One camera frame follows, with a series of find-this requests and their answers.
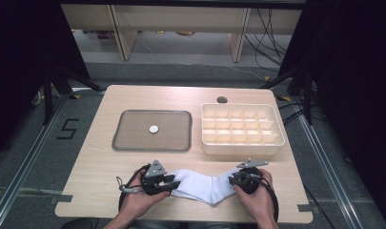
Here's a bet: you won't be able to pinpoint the dark cloth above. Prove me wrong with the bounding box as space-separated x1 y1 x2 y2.
60 218 101 229

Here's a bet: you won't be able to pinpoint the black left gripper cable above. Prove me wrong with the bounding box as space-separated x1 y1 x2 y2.
118 163 152 213

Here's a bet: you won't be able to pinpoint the aluminium floor rail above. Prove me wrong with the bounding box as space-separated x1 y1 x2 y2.
0 90 72 229
295 104 368 229

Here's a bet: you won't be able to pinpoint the person's right hand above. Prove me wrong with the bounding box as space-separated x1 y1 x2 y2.
233 168 276 224

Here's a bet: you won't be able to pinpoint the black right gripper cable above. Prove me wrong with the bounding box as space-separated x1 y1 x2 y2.
259 175 280 223

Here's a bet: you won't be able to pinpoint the bundle of black hanging cables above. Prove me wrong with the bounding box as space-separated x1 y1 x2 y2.
243 8 294 71

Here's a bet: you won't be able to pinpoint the light wooden desk frame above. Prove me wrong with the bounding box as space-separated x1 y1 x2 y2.
60 3 303 63

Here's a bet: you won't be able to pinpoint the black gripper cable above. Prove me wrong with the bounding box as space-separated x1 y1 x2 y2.
259 175 280 223
118 163 152 213

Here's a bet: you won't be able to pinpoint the black floor cables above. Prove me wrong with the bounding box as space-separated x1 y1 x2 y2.
277 100 311 126

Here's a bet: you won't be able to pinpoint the black metal stand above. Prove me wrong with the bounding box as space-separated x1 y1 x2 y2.
259 62 315 126
42 62 107 126

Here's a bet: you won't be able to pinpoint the person's left hand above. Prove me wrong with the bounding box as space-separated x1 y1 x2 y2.
118 173 172 221

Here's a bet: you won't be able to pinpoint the grey tape strip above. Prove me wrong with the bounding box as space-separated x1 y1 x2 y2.
296 203 315 214
49 194 73 205

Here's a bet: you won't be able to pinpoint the black curtain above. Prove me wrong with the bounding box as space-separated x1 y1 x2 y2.
277 0 386 220
0 0 91 160

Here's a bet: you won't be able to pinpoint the grey cable plug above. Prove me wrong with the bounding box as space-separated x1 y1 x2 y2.
115 176 141 195

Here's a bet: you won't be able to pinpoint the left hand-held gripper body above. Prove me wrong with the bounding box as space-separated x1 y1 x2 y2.
140 159 170 196

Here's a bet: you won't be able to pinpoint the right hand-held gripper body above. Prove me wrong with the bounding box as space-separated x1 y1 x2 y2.
236 157 270 195

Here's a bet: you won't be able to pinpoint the white sock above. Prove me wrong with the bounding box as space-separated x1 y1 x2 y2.
169 167 243 205

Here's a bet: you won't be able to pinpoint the grey rectangular tray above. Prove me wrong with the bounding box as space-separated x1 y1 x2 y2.
112 109 193 153

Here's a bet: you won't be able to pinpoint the cream divided organizer box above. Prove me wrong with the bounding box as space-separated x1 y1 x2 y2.
200 102 286 156

